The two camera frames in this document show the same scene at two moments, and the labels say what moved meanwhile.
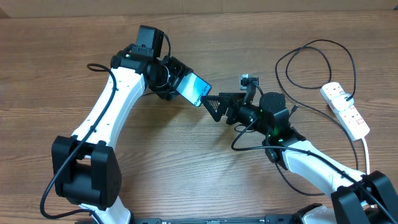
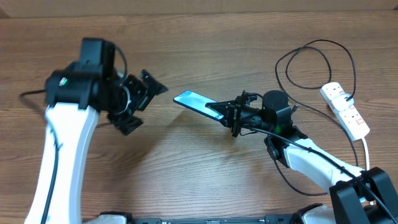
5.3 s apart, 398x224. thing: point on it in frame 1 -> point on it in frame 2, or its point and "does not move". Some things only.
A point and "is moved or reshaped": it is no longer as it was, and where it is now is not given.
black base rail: (268, 219) does not move
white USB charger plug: (339, 102) does not move
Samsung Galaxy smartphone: (193, 87) is moved or reshaped
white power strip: (353, 124) does not move
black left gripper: (178, 70) -> (123, 122)
